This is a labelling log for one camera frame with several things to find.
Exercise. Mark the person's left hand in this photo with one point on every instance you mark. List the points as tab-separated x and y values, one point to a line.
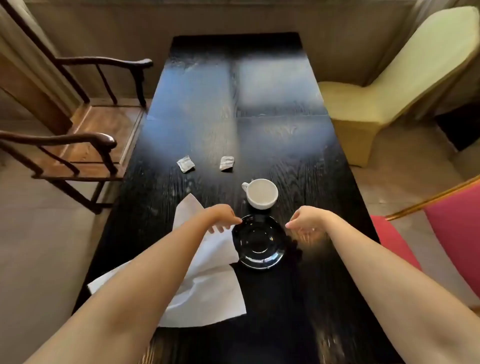
221	217

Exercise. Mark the person's right hand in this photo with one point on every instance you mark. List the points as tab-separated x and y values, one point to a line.
309	219

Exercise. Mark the white cup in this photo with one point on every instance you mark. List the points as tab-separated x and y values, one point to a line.
261	193

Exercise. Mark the black saucer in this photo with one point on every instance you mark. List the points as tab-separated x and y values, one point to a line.
260	243

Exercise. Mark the white sachet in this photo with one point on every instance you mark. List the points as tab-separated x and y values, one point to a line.
227	163
185	164

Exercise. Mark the white cloth napkin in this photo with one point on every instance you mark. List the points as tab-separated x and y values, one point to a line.
210	292

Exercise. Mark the person's right forearm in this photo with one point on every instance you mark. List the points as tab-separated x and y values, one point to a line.
393	292

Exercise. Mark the person's left forearm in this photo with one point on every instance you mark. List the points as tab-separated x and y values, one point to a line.
131	292

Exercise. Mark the black wooden table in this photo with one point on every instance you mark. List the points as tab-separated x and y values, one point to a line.
262	131

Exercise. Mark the yellow covered chair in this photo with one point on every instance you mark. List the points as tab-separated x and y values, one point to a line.
375	101

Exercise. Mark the dark wooden armchair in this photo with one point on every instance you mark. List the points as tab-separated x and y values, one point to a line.
101	123

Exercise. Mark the pink chair with gold frame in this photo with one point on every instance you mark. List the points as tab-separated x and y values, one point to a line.
457	232

